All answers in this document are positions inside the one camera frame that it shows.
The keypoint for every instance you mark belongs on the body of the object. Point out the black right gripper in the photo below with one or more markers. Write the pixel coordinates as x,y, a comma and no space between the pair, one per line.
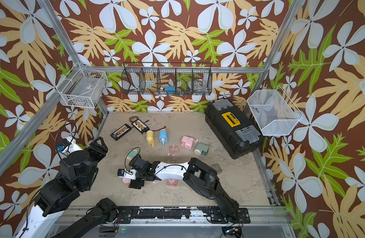
135,184

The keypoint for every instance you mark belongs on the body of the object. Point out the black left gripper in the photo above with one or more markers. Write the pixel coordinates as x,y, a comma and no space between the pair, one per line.
97,149

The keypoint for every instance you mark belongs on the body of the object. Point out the green pencil sharpener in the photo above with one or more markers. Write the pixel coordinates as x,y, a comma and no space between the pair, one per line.
201,149
131,154

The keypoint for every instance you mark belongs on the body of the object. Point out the clear red tray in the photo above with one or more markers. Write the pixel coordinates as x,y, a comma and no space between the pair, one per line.
172,182

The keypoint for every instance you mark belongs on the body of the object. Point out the yellow pencil sharpener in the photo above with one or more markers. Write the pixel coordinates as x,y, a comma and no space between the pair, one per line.
150,138

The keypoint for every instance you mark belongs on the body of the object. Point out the blue pencil sharpener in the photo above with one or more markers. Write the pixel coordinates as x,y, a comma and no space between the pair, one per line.
163,137

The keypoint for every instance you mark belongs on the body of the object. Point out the clear green tray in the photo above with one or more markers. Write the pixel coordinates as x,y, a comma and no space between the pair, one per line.
217,168

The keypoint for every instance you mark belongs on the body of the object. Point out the pink pencil sharpener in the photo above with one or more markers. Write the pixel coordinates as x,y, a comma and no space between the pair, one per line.
188,142
126,181

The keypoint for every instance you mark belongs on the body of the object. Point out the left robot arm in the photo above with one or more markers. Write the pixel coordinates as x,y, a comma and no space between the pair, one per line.
50,203

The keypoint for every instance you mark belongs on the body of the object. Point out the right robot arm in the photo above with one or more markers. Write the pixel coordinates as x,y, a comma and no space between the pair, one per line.
200,177

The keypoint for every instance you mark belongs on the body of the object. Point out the clear pink tray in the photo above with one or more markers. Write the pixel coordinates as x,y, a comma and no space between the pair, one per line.
173,150

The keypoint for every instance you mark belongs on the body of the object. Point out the black charging board right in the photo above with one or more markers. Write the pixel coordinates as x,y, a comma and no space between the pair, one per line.
140,126

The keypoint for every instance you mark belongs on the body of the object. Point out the black charging board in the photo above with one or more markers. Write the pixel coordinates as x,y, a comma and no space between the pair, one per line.
120,132
140,126

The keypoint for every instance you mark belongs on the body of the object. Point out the black charging board left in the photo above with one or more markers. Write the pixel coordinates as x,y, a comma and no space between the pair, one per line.
120,132

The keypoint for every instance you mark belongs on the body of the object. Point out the black yellow-latch toolbox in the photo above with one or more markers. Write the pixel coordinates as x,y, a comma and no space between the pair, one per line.
236,132

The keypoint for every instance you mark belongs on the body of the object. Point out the white mesh basket right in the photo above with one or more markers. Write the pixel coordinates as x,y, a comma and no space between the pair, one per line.
274,112

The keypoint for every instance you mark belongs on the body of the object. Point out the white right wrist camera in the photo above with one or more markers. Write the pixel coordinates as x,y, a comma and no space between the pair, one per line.
125,174

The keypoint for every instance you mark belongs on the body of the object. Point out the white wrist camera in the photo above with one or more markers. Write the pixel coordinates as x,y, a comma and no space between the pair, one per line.
67,146
125,174

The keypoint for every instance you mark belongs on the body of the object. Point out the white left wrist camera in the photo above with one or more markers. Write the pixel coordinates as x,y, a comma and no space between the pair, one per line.
67,146

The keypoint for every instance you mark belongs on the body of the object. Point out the white wire basket left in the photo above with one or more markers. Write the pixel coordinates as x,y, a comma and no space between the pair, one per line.
82,86

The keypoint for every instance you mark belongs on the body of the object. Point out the black wire basket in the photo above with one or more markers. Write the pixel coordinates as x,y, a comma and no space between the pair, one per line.
167,79

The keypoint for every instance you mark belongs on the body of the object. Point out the aluminium frame post left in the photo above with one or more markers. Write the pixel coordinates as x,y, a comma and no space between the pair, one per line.
66,42

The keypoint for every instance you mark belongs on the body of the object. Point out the aluminium frame post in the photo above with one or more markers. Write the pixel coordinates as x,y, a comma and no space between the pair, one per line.
66,42
281,36

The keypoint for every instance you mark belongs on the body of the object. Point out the aluminium frame post right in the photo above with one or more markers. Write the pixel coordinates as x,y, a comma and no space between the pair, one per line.
281,36

